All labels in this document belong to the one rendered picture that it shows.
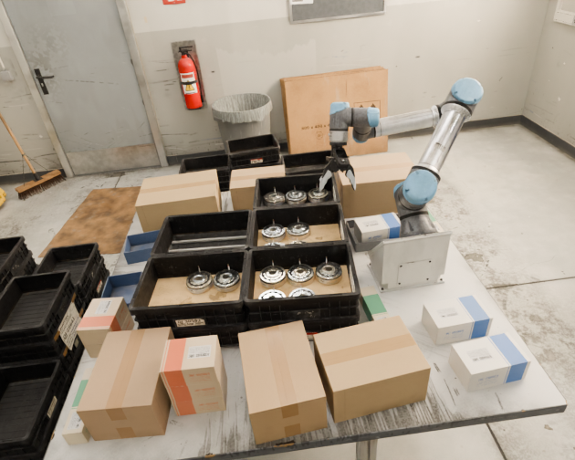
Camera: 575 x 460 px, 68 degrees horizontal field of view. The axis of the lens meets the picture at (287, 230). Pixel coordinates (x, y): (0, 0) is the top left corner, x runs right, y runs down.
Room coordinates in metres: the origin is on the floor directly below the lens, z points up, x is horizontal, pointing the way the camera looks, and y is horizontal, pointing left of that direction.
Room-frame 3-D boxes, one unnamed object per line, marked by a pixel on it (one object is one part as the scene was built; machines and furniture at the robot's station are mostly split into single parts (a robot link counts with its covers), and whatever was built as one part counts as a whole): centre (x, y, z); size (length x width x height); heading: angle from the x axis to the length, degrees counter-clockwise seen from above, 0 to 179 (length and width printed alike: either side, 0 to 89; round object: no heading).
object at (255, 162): (3.17, 0.21, 0.37); 0.42 x 0.34 x 0.46; 92
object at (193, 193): (2.00, 0.55, 0.80); 0.40 x 0.30 x 0.20; 94
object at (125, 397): (0.89, 0.55, 0.78); 0.30 x 0.22 x 0.16; 179
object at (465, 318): (1.05, -0.57, 0.75); 0.20 x 0.12 x 0.09; 96
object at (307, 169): (2.79, -0.21, 0.37); 0.40 x 0.30 x 0.45; 92
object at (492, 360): (0.86, -0.61, 0.75); 0.20 x 0.12 x 0.09; 98
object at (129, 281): (1.37, 0.72, 0.74); 0.20 x 0.15 x 0.07; 5
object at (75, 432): (0.86, 0.71, 0.73); 0.24 x 0.06 x 0.06; 2
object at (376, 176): (1.99, -0.49, 0.80); 0.40 x 0.30 x 0.20; 90
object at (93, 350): (1.15, 0.72, 0.74); 0.16 x 0.12 x 0.07; 176
